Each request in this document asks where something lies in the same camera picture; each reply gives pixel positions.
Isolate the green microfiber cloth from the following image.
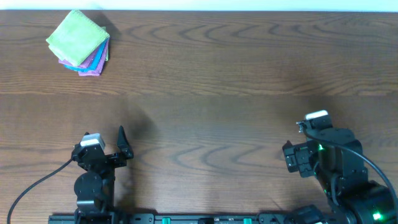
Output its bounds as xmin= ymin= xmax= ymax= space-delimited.
xmin=46 ymin=10 xmax=110 ymax=66

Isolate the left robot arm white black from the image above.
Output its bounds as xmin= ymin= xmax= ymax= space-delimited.
xmin=71 ymin=126 xmax=134 ymax=223

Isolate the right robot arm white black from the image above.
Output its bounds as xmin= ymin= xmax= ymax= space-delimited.
xmin=282 ymin=118 xmax=397 ymax=223

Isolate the purple folded cloth bottom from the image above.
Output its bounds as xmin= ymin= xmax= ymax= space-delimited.
xmin=78 ymin=43 xmax=109 ymax=77

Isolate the purple folded cloth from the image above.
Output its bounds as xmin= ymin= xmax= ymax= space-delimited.
xmin=78 ymin=43 xmax=109 ymax=77
xmin=58 ymin=47 xmax=99 ymax=68

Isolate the purple folded cloth top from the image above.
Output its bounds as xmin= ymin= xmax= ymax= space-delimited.
xmin=58 ymin=47 xmax=99 ymax=68

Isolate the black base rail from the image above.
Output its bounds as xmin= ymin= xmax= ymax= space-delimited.
xmin=48 ymin=212 xmax=343 ymax=224

